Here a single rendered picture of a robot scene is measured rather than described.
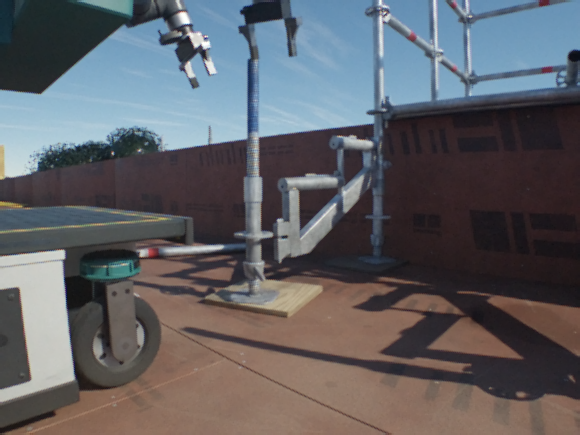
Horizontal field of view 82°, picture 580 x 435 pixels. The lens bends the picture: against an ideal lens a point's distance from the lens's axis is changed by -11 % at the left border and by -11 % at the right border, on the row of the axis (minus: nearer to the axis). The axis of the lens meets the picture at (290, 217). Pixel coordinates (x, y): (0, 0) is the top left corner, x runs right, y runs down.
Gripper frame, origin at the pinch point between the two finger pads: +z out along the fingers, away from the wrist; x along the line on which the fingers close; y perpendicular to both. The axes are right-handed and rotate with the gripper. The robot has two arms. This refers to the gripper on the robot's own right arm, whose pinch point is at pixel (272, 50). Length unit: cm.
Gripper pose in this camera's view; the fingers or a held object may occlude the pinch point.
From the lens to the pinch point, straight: 112.5
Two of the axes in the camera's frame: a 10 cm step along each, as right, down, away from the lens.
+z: 1.3, 8.7, 4.7
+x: 8.4, 1.6, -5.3
